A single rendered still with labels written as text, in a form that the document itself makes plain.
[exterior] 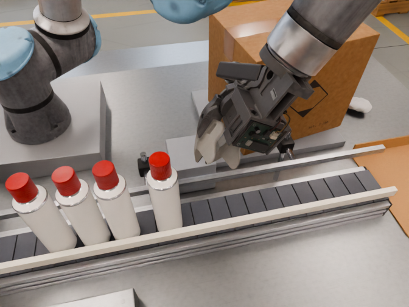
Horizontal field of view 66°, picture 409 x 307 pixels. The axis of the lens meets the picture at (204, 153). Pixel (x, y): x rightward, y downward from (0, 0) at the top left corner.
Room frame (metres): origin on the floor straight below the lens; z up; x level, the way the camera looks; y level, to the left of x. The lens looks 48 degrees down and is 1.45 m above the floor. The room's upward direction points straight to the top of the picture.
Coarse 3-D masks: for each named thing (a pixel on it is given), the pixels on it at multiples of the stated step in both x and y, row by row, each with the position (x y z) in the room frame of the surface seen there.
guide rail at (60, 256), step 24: (360, 192) 0.37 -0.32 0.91; (384, 192) 0.37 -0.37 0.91; (240, 216) 0.32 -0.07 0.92; (264, 216) 0.32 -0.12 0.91; (288, 216) 0.33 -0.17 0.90; (120, 240) 0.27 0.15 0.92; (144, 240) 0.27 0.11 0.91; (168, 240) 0.28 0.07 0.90; (0, 264) 0.22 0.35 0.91; (24, 264) 0.22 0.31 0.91; (48, 264) 0.23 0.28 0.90
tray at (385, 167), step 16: (368, 144) 0.56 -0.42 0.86; (384, 144) 0.57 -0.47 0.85; (400, 144) 0.58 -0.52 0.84; (368, 160) 0.53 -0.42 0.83; (384, 160) 0.53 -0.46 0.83; (400, 160) 0.53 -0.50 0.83; (384, 176) 0.48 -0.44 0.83; (400, 176) 0.48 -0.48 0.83; (400, 192) 0.43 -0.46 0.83; (400, 208) 0.38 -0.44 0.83; (400, 224) 0.34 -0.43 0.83
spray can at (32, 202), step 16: (16, 176) 0.28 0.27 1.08; (16, 192) 0.26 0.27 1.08; (32, 192) 0.27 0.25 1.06; (16, 208) 0.25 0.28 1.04; (32, 208) 0.25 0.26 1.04; (48, 208) 0.27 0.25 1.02; (32, 224) 0.25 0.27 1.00; (48, 224) 0.26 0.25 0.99; (64, 224) 0.28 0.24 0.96; (48, 240) 0.25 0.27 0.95; (64, 240) 0.26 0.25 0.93
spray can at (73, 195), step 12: (60, 168) 0.30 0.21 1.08; (72, 168) 0.30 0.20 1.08; (60, 180) 0.27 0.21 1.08; (72, 180) 0.28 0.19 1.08; (84, 180) 0.31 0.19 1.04; (60, 192) 0.27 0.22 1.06; (72, 192) 0.27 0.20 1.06; (84, 192) 0.28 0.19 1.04; (60, 204) 0.26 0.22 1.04; (72, 204) 0.26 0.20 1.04; (84, 204) 0.27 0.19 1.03; (96, 204) 0.29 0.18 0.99; (72, 216) 0.26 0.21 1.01; (84, 216) 0.26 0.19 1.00; (96, 216) 0.28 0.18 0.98; (84, 228) 0.26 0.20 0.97; (96, 228) 0.27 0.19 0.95; (84, 240) 0.26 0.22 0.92; (96, 240) 0.26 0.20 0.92; (108, 240) 0.28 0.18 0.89
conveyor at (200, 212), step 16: (336, 176) 0.44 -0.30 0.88; (352, 176) 0.44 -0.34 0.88; (368, 176) 0.44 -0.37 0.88; (256, 192) 0.40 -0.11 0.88; (272, 192) 0.40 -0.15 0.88; (288, 192) 0.40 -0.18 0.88; (304, 192) 0.40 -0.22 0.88; (320, 192) 0.40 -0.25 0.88; (336, 192) 0.40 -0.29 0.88; (352, 192) 0.40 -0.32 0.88; (192, 208) 0.36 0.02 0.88; (208, 208) 0.36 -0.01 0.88; (224, 208) 0.36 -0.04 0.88; (240, 208) 0.36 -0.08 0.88; (256, 208) 0.36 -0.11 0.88; (272, 208) 0.36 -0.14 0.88; (336, 208) 0.36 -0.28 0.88; (144, 224) 0.32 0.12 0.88; (192, 224) 0.32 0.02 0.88; (256, 224) 0.32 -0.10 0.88; (0, 240) 0.28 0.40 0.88; (16, 240) 0.29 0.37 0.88; (32, 240) 0.28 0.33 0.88; (80, 240) 0.28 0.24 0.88; (112, 240) 0.28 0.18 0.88; (176, 240) 0.28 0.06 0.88; (0, 256) 0.25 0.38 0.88; (16, 256) 0.25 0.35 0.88; (96, 256) 0.25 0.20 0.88; (16, 272) 0.22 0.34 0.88
